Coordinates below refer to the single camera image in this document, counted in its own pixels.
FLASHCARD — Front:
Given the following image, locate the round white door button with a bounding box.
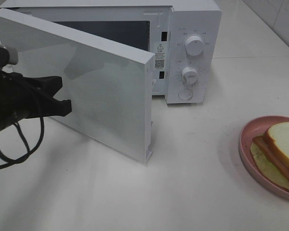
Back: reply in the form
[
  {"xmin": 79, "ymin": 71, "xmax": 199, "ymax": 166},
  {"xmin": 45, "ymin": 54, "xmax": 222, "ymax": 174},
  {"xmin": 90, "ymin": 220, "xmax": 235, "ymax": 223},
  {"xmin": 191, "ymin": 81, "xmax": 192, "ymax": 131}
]
[{"xmin": 178, "ymin": 89, "xmax": 193, "ymax": 101}]

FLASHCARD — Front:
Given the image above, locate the pink round plate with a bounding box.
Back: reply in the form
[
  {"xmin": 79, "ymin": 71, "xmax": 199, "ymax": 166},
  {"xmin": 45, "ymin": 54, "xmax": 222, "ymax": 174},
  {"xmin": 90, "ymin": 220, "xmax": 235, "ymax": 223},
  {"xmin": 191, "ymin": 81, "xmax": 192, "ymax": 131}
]
[{"xmin": 238, "ymin": 115, "xmax": 289, "ymax": 201}]

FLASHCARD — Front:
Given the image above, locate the toast sandwich with lettuce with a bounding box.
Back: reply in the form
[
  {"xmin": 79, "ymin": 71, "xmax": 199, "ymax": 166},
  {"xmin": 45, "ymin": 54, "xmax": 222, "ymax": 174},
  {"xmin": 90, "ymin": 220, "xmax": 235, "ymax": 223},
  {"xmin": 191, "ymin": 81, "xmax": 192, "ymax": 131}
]
[{"xmin": 250, "ymin": 122, "xmax": 289, "ymax": 190}]

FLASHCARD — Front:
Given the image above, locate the white microwave oven body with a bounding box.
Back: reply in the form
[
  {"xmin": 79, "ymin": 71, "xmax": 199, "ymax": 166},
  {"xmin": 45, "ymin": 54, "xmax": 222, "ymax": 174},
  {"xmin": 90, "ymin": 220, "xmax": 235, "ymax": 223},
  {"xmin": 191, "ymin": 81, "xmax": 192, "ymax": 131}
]
[{"xmin": 0, "ymin": 0, "xmax": 222, "ymax": 104}]

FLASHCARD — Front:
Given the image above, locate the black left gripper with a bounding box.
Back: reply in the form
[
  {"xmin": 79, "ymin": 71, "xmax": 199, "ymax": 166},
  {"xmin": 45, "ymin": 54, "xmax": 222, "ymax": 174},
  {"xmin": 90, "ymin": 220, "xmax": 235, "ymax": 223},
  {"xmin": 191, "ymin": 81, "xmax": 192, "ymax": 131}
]
[{"xmin": 0, "ymin": 70, "xmax": 72, "ymax": 120}]

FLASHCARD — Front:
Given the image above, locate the white timer knob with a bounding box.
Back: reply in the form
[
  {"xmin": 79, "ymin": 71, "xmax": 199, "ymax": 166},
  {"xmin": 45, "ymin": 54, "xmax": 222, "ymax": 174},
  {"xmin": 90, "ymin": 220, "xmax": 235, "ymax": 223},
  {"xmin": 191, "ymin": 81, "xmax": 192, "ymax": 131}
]
[{"xmin": 182, "ymin": 67, "xmax": 199, "ymax": 85}]

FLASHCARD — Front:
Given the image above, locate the black left camera cable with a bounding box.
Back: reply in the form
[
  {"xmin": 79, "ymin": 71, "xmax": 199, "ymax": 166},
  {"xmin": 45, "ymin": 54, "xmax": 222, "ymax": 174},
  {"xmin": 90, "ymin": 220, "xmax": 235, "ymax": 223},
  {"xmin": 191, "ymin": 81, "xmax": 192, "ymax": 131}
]
[{"xmin": 0, "ymin": 72, "xmax": 44, "ymax": 171}]

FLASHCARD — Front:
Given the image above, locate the white microwave door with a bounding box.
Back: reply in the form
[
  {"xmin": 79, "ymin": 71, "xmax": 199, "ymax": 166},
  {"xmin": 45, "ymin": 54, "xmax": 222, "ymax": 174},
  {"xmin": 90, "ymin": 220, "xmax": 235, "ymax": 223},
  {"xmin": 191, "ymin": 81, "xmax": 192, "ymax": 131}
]
[{"xmin": 0, "ymin": 9, "xmax": 154, "ymax": 162}]

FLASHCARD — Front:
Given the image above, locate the white upper power knob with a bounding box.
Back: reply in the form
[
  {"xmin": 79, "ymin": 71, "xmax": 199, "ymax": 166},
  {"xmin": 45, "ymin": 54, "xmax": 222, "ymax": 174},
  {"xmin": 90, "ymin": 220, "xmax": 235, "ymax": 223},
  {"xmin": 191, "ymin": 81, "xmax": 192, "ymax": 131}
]
[{"xmin": 184, "ymin": 35, "xmax": 204, "ymax": 56}]

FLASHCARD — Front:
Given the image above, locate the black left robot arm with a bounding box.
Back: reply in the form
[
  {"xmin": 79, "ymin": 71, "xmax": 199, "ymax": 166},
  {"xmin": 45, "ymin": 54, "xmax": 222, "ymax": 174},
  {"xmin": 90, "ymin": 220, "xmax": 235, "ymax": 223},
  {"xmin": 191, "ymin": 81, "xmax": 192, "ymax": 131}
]
[{"xmin": 0, "ymin": 70, "xmax": 72, "ymax": 131}]

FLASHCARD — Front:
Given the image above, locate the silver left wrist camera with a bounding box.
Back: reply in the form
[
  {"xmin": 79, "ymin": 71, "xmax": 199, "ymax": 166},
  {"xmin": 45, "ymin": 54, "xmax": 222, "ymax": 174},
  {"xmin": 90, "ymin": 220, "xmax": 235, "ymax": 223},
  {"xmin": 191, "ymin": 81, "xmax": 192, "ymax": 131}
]
[{"xmin": 0, "ymin": 44, "xmax": 18, "ymax": 67}]

